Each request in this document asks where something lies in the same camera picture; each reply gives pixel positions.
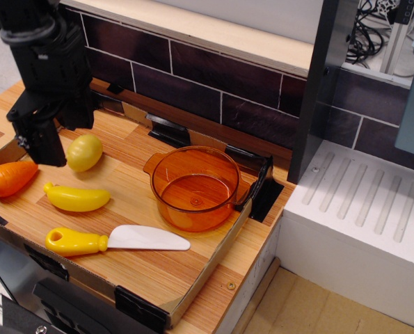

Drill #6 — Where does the white ridged drain board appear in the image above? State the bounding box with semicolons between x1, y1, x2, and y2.
283;141;414;265

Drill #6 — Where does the black cable bundle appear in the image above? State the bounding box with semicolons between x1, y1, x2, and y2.
345;0;394;65

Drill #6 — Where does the brass screw in table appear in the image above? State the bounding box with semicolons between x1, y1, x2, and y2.
227;282;236;290

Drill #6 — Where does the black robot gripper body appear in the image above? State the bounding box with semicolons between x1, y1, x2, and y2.
6;20;92;122

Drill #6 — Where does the yellow-handled white toy knife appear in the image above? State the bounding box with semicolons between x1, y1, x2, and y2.
45;225;191;257

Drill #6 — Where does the yellow-green toy potato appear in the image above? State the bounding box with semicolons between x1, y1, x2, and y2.
66;134;103;172

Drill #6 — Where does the dark grey vertical post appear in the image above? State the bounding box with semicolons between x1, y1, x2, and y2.
287;0;358;184

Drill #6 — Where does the orange toy carrot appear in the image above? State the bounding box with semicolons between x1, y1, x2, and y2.
0;161;38;198

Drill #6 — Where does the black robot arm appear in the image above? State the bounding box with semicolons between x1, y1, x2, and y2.
0;1;95;167

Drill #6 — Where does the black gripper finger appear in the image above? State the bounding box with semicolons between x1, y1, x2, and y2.
13;119;66;167
56;88;95;131

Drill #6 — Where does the yellow toy banana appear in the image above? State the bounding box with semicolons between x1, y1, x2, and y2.
43;182;111;212

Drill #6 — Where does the orange transparent plastic pot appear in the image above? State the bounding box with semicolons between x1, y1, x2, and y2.
143;145;250;232

